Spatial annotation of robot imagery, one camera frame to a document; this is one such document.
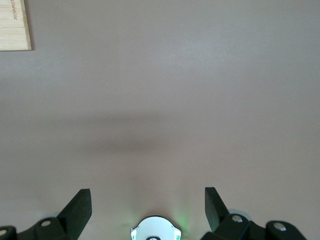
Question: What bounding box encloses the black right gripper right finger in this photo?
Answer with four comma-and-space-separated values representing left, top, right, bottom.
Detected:
201, 186, 307, 240

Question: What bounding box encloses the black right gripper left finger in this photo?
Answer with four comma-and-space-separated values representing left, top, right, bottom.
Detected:
0, 188, 93, 240

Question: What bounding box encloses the bamboo cutting board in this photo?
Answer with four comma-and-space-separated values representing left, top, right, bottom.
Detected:
0, 0, 33, 52

